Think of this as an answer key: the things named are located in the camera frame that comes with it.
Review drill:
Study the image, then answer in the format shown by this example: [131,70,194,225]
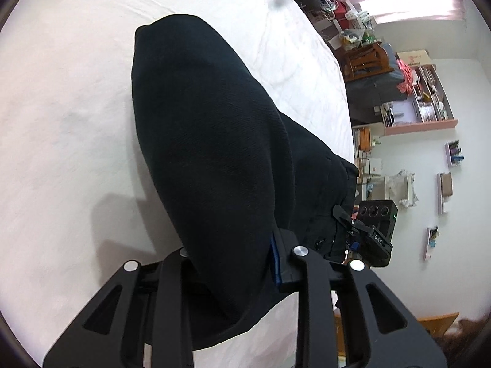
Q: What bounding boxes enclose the orange box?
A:
[353,126,373,158]

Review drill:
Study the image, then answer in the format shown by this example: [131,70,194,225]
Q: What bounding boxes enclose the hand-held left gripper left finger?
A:
[42,247,200,368]

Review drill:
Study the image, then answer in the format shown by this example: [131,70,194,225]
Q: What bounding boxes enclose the pale pink bed blanket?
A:
[0,0,354,368]

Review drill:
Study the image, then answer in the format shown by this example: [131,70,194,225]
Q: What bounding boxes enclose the white appliance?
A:
[355,157,384,185]

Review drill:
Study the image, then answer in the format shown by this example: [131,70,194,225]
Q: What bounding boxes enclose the grey cloth pile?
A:
[345,73,403,125]

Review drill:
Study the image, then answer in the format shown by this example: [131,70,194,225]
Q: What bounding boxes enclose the red box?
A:
[334,2,355,20]

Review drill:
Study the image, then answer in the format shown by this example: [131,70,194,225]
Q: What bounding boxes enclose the small wall-mounted rack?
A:
[445,140,465,167]

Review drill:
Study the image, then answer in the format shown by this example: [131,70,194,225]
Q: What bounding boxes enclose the wooden rack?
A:
[341,42,396,83]

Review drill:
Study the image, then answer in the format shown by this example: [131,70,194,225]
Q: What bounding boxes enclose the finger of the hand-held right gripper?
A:
[326,234,363,264]
[332,204,365,234]

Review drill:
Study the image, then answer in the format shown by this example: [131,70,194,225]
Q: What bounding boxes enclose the black pants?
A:
[130,13,361,351]

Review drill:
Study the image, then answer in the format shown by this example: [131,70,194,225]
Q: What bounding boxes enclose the cardboard box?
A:
[396,49,430,66]

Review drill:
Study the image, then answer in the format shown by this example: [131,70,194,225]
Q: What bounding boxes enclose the dark brown fuzzy thing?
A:
[441,316,488,353]

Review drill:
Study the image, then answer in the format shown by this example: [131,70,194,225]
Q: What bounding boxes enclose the coral cloth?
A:
[397,59,419,94]

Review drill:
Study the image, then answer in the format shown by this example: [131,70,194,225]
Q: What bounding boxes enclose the clear plastic bag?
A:
[384,169,419,208]

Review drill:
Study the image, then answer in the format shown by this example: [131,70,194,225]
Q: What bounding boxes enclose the pink wall shelf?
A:
[381,63,459,136]

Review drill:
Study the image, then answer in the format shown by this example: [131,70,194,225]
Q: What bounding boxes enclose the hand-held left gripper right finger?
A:
[269,228,449,368]

